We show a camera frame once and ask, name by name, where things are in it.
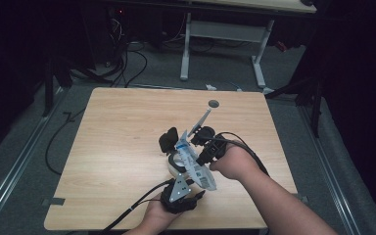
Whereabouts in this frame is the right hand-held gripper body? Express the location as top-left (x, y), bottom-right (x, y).
top-left (187, 108), bottom-right (230, 162)

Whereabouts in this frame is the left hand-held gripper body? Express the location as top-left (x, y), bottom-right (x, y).
top-left (160, 172), bottom-right (199, 215)

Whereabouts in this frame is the white and blue snack bag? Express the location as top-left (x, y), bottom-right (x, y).
top-left (174, 129), bottom-right (218, 192)

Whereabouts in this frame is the glass jar with black lid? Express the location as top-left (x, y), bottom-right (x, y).
top-left (158, 126), bottom-right (191, 178)

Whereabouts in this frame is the person's left hand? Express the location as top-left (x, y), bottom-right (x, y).
top-left (139, 191), bottom-right (183, 231)

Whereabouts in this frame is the person's right hand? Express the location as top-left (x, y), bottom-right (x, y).
top-left (208, 144), bottom-right (262, 181)

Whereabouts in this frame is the black metal stand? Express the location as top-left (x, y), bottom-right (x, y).
top-left (263, 74), bottom-right (328, 139)
top-left (40, 55), bottom-right (74, 118)

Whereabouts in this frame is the white-framed desk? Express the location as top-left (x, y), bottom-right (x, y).
top-left (111, 0), bottom-right (317, 95)

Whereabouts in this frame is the small red object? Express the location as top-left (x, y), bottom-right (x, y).
top-left (275, 40), bottom-right (289, 53)

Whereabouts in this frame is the right hand-held gripper cable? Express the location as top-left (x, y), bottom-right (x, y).
top-left (202, 131), bottom-right (270, 177)

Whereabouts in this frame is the hand-held gripper cable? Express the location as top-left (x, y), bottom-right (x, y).
top-left (99, 177), bottom-right (176, 235)
top-left (202, 131), bottom-right (270, 177)

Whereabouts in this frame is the left hand-held gripper cable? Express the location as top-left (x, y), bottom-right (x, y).
top-left (99, 177), bottom-right (176, 235)

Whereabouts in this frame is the metal floor rail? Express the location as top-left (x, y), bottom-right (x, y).
top-left (0, 86), bottom-right (69, 231)
top-left (297, 104), bottom-right (364, 235)

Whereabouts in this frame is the bundle of black cables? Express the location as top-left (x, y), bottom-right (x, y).
top-left (68, 16), bottom-right (149, 89)

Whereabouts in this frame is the black floor cable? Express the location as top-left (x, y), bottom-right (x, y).
top-left (44, 107), bottom-right (88, 176)

